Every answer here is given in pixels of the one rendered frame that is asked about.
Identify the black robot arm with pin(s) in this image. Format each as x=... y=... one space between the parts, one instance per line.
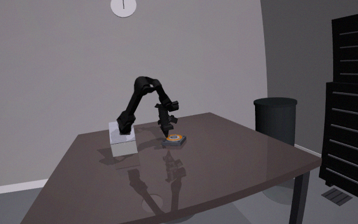
x=141 y=88

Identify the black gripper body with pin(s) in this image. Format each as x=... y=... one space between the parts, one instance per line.
x=163 y=120

